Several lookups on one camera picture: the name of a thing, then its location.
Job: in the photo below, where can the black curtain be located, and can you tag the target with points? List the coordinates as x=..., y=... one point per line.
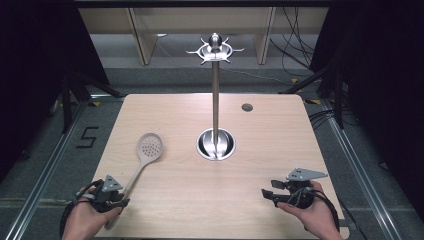
x=393, y=83
x=26, y=66

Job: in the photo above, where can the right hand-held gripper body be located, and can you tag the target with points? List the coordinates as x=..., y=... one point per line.
x=300, y=193

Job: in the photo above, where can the grey round table grommet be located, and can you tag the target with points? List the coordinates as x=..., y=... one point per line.
x=247, y=107

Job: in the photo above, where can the metal floor rail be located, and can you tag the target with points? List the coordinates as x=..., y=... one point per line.
x=363, y=173
x=40, y=186

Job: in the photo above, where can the metal utensil rack stand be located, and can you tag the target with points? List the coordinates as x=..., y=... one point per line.
x=215, y=100

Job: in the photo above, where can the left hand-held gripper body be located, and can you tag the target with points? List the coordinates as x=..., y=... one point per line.
x=103, y=200

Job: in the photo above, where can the person's left hand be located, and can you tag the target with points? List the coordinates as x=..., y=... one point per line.
x=83, y=220

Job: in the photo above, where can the beige slotted spoon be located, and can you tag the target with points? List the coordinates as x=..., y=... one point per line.
x=149, y=146

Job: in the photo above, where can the light wooden shelf unit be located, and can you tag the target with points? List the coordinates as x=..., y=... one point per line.
x=143, y=36

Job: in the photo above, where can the black metal stand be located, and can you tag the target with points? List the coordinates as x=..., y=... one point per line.
x=66, y=100
x=339, y=100

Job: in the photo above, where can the person's right hand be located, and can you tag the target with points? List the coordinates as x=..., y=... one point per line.
x=320, y=216

